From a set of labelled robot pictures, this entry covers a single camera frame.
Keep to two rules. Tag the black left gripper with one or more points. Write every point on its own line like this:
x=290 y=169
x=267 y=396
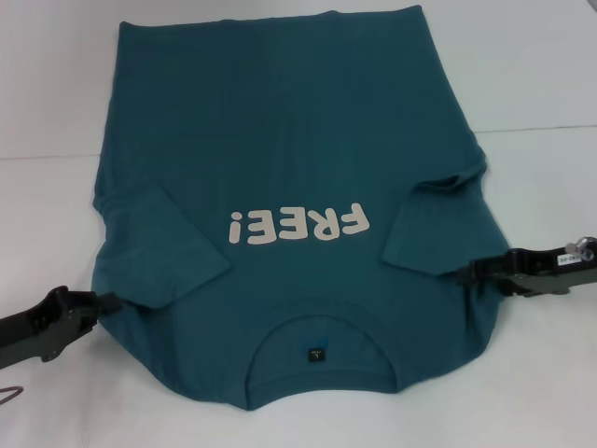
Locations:
x=42 y=324

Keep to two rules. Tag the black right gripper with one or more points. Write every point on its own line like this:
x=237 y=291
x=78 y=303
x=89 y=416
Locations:
x=550 y=270

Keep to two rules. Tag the teal t-shirt with FREE print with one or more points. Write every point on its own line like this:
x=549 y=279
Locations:
x=280 y=116

